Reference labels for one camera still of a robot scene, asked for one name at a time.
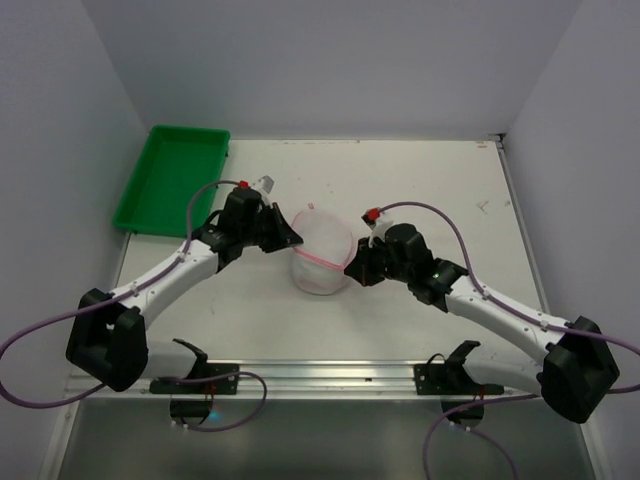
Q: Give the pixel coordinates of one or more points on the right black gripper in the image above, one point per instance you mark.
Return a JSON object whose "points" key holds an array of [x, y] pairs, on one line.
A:
{"points": [[371, 265]]}

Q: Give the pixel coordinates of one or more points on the aluminium front rail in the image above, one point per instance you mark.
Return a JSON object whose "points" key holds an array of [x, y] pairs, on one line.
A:
{"points": [[357, 379]]}

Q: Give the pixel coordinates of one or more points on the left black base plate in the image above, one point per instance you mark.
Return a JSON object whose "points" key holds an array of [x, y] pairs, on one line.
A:
{"points": [[205, 379]]}

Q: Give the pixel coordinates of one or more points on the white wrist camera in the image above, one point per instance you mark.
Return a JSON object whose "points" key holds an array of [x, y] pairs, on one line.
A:
{"points": [[378, 222], [264, 186]]}

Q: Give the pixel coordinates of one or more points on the green plastic tray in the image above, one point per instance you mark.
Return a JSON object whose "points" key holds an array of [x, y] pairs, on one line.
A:
{"points": [[174, 164]]}

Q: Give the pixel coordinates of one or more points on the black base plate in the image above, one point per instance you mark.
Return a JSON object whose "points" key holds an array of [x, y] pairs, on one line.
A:
{"points": [[205, 379], [445, 376]]}

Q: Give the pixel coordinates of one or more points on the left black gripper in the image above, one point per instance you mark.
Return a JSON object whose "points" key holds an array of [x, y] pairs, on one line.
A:
{"points": [[273, 228]]}

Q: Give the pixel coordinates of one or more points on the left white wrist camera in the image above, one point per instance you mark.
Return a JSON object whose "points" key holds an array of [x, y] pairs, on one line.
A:
{"points": [[264, 186]]}

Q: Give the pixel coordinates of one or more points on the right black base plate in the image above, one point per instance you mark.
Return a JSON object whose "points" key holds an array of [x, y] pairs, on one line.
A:
{"points": [[445, 376]]}

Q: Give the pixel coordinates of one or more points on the aluminium right side rail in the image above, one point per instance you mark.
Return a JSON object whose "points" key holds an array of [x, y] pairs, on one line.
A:
{"points": [[499, 140]]}

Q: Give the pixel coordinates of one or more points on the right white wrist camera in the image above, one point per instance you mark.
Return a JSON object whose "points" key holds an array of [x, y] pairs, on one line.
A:
{"points": [[378, 222]]}

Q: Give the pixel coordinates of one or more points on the aluminium rail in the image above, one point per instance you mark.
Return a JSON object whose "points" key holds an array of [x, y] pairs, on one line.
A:
{"points": [[499, 140], [357, 379]]}

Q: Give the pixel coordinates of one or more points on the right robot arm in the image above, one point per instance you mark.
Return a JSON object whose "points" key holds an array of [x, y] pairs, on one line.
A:
{"points": [[563, 362]]}

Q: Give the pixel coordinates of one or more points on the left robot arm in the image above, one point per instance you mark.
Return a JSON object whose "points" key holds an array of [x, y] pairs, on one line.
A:
{"points": [[108, 339]]}

